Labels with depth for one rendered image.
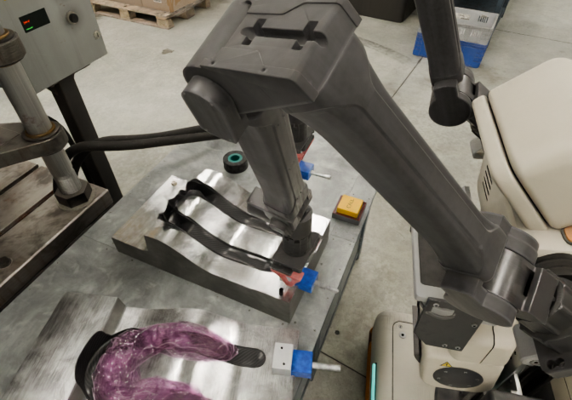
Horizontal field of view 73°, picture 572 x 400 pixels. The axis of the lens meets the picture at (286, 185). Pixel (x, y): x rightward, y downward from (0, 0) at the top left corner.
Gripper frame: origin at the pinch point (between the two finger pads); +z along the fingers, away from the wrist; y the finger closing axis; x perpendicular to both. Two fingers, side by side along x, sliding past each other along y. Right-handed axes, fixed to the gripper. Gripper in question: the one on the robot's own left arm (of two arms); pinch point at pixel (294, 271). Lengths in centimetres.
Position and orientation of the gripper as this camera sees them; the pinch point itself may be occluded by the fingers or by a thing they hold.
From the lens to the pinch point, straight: 88.2
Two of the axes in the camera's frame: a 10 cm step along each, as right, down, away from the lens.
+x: 9.1, 2.9, -2.9
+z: -0.1, 7.2, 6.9
